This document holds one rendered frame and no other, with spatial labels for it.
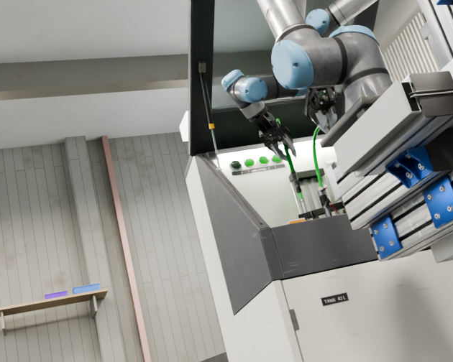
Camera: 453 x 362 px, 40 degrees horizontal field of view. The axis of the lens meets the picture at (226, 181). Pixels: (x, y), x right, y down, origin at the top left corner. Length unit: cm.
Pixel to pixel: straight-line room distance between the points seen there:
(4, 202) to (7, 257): 82
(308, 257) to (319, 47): 67
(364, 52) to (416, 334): 86
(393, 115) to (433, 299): 95
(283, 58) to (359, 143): 34
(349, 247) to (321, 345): 31
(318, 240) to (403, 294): 30
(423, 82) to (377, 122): 11
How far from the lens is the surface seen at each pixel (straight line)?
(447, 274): 204
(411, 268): 199
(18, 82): 766
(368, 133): 122
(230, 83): 197
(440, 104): 116
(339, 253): 190
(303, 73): 146
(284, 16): 158
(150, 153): 992
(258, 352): 214
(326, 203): 221
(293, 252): 186
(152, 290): 918
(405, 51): 638
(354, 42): 154
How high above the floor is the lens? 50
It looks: 19 degrees up
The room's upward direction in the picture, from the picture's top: 15 degrees counter-clockwise
